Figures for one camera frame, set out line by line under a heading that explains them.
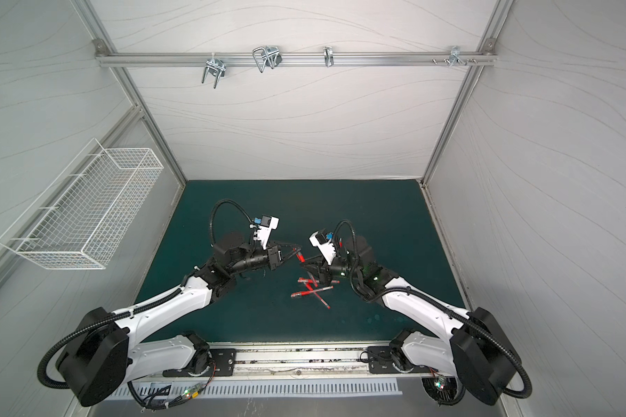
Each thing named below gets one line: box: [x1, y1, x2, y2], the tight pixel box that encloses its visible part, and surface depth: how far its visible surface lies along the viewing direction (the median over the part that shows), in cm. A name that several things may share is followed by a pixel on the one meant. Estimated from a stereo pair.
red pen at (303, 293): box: [290, 285, 334, 298], surface depth 88 cm
